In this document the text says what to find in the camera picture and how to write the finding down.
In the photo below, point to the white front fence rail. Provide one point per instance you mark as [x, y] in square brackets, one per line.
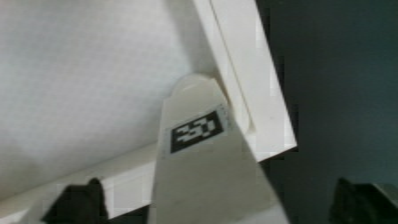
[126, 181]

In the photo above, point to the white desk top tray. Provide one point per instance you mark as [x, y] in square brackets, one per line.
[94, 55]

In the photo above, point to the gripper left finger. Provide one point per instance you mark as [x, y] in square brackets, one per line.
[78, 207]

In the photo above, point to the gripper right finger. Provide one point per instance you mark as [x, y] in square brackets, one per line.
[364, 203]

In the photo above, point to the white desk leg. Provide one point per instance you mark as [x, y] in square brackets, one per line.
[210, 185]

